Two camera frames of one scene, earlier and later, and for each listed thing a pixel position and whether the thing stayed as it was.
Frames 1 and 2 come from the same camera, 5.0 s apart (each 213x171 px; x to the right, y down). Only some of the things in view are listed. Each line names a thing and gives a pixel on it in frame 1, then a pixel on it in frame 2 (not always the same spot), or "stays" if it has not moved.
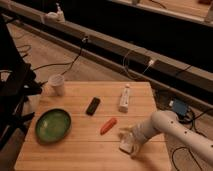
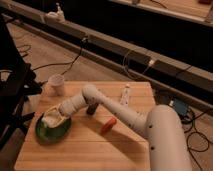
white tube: x=124 y=99 stays
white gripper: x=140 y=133 → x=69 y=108
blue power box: x=180 y=107 stays
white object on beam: x=57 y=16 stays
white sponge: x=126 y=141 → x=52 y=119
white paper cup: x=56 y=84 stays
